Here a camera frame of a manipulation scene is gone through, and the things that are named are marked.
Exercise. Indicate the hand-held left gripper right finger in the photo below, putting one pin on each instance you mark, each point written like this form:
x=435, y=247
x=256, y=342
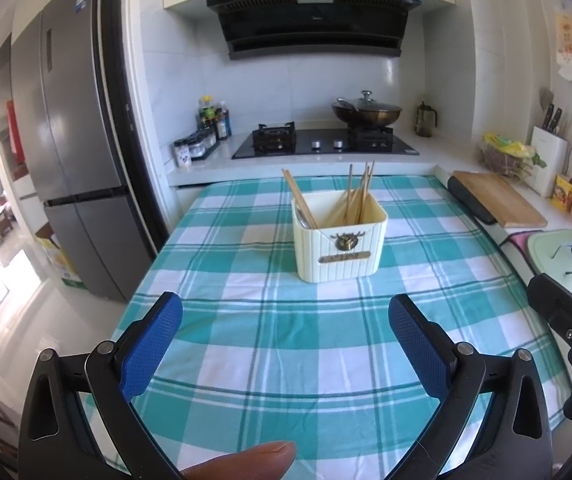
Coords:
x=418, y=350

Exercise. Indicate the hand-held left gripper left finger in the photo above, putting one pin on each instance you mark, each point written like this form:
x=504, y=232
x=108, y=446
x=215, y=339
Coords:
x=151, y=350

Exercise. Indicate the cream utensil holder box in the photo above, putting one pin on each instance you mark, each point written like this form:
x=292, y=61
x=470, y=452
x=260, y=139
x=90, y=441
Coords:
x=336, y=260

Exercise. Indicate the metal spoon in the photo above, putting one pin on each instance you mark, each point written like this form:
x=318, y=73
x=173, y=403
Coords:
x=307, y=217

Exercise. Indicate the person's left hand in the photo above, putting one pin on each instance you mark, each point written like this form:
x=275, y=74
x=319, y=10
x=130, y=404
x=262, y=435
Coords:
x=246, y=465

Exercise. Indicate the green plastic cutting board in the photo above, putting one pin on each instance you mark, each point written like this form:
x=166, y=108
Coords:
x=546, y=255

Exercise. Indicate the yellow packet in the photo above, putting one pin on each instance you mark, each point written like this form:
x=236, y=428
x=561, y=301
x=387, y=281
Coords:
x=562, y=192

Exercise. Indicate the pink cloth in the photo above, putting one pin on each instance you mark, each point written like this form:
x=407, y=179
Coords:
x=518, y=245

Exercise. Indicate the white knife block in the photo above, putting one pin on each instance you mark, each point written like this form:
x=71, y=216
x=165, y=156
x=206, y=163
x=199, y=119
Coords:
x=548, y=165

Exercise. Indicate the wooden cutting board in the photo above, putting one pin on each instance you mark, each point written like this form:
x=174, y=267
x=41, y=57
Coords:
x=501, y=200

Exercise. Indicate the teal plaid tablecloth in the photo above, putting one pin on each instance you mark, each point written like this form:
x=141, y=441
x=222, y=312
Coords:
x=266, y=385

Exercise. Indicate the yellow cardboard box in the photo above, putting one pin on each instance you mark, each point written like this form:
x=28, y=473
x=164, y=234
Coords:
x=61, y=262

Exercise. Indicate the black rolled mat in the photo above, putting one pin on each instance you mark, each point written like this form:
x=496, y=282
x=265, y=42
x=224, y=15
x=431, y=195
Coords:
x=471, y=200

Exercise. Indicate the spice jar white label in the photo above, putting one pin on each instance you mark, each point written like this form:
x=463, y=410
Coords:
x=183, y=154

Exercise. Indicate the glass spice jar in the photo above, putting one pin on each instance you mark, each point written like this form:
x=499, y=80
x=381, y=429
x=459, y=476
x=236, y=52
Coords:
x=208, y=141
x=197, y=147

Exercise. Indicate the grey refrigerator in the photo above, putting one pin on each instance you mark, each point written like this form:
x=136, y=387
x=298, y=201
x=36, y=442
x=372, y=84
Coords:
x=66, y=160

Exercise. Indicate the dark glass kettle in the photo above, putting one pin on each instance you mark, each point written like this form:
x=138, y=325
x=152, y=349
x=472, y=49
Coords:
x=425, y=122

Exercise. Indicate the hanging printed bag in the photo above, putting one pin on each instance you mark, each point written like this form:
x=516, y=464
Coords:
x=570, y=45

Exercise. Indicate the black glass cooktop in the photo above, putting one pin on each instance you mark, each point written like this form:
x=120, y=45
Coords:
x=321, y=146

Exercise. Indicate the dark sauce bottle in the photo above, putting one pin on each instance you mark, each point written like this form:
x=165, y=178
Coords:
x=220, y=127
x=227, y=117

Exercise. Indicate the dark wok with lid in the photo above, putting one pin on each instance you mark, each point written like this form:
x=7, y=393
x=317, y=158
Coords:
x=366, y=112

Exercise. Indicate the oil bottle yellow cap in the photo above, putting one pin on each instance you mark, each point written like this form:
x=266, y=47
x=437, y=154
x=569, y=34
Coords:
x=207, y=112

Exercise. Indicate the red hanging cloth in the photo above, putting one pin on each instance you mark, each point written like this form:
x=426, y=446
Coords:
x=14, y=132

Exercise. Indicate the black range hood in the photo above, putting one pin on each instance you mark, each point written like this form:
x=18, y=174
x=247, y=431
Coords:
x=311, y=25

